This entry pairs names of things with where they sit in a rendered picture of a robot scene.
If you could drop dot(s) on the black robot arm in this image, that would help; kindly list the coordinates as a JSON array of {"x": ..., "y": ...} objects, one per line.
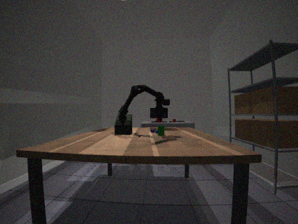
[{"x": 134, "y": 91}]

